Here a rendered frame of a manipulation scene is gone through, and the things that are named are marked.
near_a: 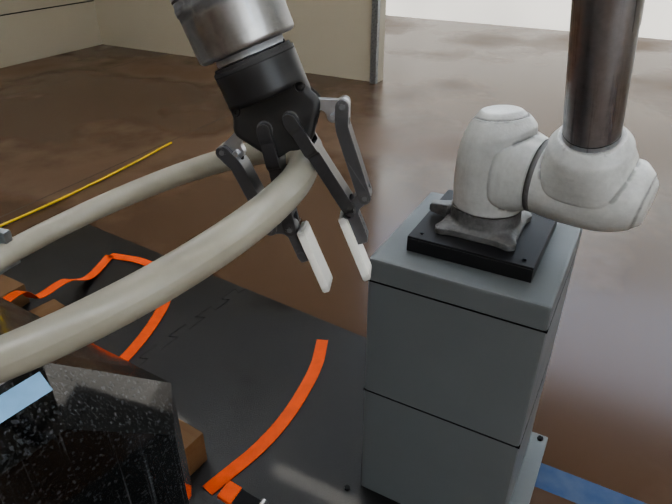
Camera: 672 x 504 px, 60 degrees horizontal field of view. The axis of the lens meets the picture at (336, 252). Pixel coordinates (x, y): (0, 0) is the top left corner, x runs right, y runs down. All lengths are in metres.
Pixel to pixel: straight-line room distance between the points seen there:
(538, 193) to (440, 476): 0.80
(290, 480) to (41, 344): 1.47
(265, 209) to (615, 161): 0.80
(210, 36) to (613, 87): 0.72
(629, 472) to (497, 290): 0.99
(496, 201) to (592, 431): 1.09
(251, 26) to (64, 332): 0.27
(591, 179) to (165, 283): 0.87
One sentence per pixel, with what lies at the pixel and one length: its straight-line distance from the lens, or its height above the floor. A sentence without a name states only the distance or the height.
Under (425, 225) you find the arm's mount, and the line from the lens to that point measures 1.35.
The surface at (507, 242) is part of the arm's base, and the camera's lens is 1.29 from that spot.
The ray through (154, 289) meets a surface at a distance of 0.41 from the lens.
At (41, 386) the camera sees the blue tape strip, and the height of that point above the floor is 0.79.
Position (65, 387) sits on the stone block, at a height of 0.77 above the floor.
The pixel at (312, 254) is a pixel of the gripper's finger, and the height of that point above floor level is 1.18.
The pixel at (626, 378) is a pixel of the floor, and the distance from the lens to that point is 2.39.
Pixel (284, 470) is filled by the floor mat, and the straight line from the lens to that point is 1.86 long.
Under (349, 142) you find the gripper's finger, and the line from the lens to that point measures 0.53.
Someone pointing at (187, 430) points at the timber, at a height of 0.14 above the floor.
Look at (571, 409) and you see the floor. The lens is 2.19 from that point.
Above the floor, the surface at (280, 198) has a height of 1.27.
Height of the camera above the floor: 1.48
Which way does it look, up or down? 31 degrees down
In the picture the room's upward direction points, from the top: straight up
